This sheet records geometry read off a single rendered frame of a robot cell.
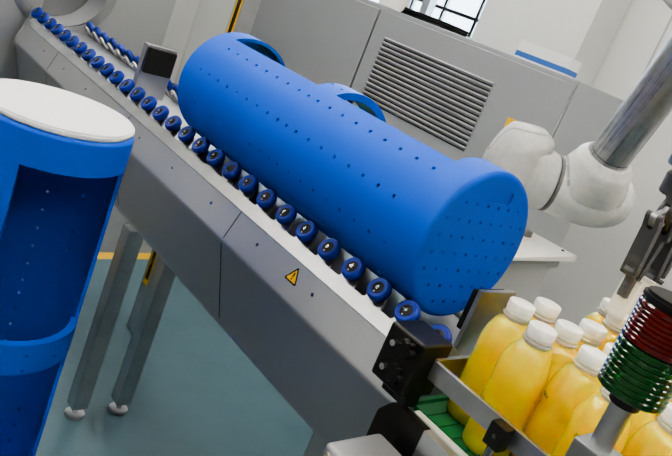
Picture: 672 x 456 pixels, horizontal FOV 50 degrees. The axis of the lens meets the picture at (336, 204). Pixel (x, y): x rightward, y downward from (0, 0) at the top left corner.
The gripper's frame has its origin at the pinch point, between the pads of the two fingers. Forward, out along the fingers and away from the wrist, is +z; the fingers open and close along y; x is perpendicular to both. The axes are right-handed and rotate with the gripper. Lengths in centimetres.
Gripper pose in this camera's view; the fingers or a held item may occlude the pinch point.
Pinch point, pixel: (630, 298)
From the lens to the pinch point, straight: 119.7
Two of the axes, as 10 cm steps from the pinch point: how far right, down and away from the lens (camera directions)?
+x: 5.8, 4.3, -6.9
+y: -7.3, -1.0, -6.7
